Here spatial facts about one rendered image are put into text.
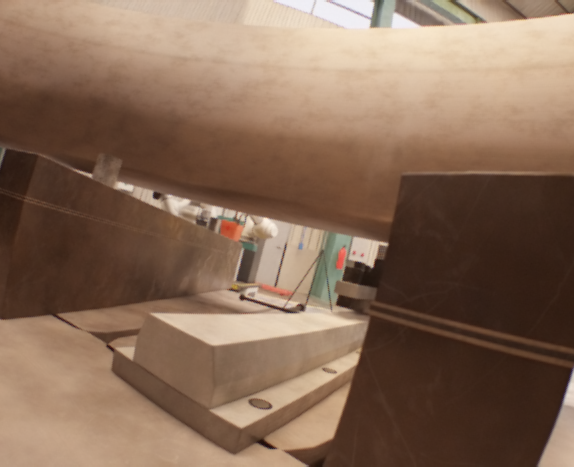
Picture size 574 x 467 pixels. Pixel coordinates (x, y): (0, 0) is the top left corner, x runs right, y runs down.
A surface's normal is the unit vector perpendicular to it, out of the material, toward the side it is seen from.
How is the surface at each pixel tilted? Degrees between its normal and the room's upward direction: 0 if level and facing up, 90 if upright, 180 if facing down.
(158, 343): 90
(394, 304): 90
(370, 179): 90
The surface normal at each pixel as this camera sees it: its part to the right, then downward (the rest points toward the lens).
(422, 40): -0.52, -0.22
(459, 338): -0.74, -0.25
